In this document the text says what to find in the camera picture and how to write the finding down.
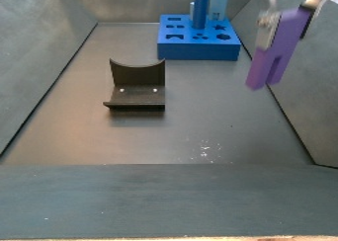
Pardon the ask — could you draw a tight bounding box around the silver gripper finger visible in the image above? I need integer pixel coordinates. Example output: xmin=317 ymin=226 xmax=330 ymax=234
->
xmin=257 ymin=0 xmax=281 ymax=50
xmin=300 ymin=0 xmax=328 ymax=39

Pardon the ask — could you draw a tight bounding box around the purple double-square block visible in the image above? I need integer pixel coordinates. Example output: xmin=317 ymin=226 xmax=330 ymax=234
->
xmin=246 ymin=8 xmax=312 ymax=90

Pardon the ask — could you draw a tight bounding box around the light blue two-legged block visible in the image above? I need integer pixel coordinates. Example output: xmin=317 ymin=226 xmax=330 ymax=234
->
xmin=209 ymin=0 xmax=229 ymax=21

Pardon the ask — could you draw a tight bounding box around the dark blue tall cylinder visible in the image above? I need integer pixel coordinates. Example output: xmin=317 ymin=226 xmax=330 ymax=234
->
xmin=193 ymin=0 xmax=209 ymax=30

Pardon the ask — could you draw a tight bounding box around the light blue short cylinder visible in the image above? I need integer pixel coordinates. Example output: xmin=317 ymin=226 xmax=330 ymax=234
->
xmin=189 ymin=2 xmax=194 ymax=21

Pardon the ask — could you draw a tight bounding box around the blue shape-sorter base block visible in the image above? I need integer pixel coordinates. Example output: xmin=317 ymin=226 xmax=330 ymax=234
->
xmin=158 ymin=15 xmax=242 ymax=61

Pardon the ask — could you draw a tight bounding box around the dark curved bracket piece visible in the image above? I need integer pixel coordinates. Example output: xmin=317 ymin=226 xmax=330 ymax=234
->
xmin=103 ymin=60 xmax=166 ymax=110

